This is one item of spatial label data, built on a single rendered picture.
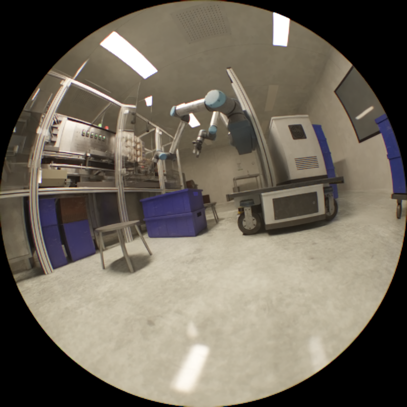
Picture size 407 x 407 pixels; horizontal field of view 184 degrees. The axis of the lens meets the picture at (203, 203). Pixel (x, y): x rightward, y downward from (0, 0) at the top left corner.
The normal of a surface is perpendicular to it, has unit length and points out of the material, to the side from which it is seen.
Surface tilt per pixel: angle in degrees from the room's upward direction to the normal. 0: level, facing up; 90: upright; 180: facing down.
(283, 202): 90
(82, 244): 90
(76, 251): 90
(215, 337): 0
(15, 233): 90
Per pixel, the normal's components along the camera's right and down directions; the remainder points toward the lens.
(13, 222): 0.94, -0.15
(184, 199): -0.31, 0.08
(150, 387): -0.17, -0.99
